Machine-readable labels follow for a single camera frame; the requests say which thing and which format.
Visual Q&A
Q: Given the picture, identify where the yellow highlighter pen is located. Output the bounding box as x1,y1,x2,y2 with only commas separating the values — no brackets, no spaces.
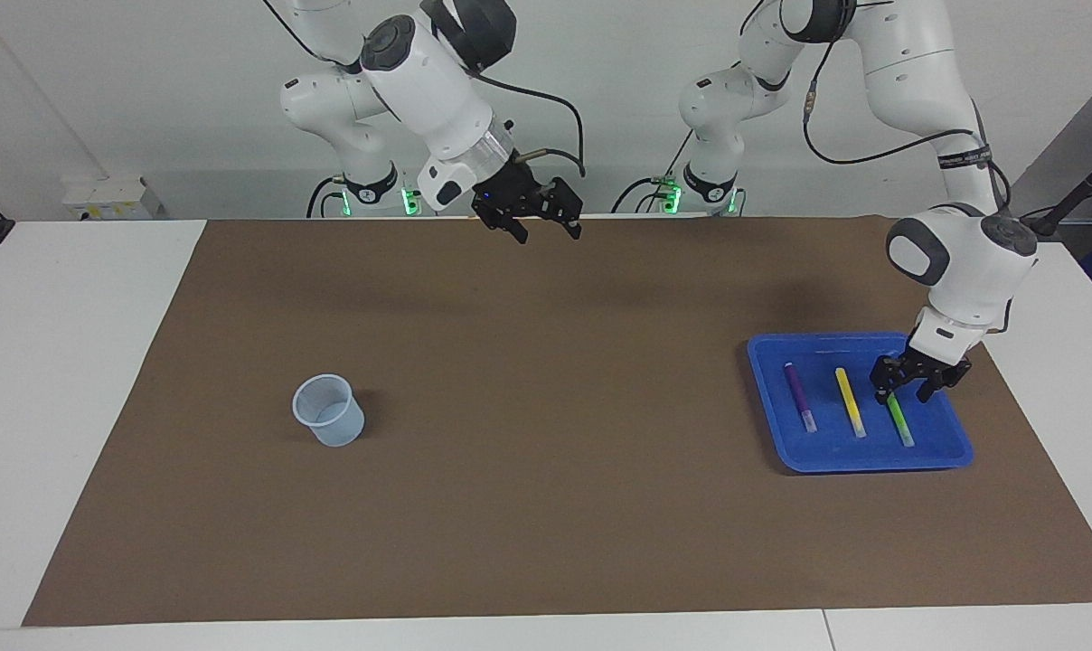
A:
835,366,868,439

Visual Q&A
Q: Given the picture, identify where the black stand pole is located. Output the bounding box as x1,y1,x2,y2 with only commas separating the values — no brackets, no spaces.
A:
1021,145,1092,241

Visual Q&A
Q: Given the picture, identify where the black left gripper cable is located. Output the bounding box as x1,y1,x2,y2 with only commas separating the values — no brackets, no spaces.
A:
802,0,1014,211

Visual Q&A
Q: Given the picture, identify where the blue plastic tray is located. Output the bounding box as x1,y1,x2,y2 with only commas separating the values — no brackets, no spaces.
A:
747,332,974,475

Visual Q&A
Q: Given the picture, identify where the translucent plastic cup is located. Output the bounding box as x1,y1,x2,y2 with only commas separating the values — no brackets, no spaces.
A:
292,373,365,448

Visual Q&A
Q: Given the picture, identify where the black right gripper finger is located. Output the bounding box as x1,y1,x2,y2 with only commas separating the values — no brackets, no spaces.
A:
472,203,529,245
541,178,585,241

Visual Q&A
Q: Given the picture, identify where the black base cable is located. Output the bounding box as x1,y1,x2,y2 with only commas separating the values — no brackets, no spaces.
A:
611,127,696,214
306,177,341,219

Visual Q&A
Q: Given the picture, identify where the white power strip box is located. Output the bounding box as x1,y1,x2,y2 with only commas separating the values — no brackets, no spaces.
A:
62,175,165,222

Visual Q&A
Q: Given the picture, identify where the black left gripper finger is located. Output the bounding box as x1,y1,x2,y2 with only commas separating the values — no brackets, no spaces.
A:
870,357,908,405
917,362,974,403

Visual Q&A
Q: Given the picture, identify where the green highlighter pen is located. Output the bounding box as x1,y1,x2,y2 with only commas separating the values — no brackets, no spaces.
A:
886,391,916,448

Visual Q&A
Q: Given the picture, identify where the purple highlighter pen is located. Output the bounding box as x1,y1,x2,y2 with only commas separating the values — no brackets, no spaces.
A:
784,363,818,433

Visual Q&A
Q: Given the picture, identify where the brown table mat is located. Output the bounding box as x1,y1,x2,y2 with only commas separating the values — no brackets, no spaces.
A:
22,215,1092,627

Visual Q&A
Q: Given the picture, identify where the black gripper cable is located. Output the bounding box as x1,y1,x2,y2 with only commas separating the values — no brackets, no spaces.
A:
474,72,588,177
802,0,1014,211

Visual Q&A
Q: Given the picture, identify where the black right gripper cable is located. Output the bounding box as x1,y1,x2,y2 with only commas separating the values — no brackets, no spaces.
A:
474,72,588,177

